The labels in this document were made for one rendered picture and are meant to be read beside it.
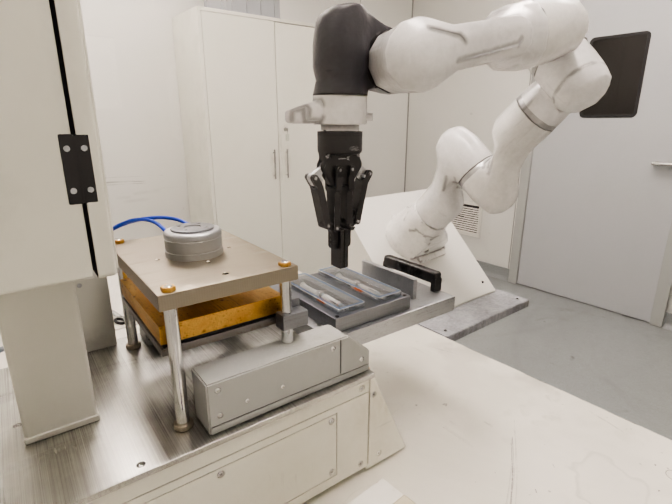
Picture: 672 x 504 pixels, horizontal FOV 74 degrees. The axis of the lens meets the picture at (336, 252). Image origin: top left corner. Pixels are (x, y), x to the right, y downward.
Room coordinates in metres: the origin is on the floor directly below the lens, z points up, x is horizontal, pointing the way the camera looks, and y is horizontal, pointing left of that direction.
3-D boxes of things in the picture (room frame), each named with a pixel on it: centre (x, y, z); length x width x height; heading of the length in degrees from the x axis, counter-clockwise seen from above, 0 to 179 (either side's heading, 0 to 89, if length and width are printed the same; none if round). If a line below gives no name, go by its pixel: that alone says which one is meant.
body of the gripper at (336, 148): (0.77, -0.01, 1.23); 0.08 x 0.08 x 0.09
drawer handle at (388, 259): (0.88, -0.15, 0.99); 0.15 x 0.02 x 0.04; 37
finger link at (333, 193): (0.76, 0.00, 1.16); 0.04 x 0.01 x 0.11; 36
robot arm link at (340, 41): (0.79, -0.05, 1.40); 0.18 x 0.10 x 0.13; 106
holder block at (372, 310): (0.77, -0.01, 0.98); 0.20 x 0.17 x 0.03; 37
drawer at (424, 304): (0.80, -0.04, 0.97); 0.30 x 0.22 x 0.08; 127
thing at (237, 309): (0.62, 0.21, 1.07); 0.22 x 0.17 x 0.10; 37
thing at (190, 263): (0.61, 0.24, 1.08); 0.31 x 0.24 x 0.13; 37
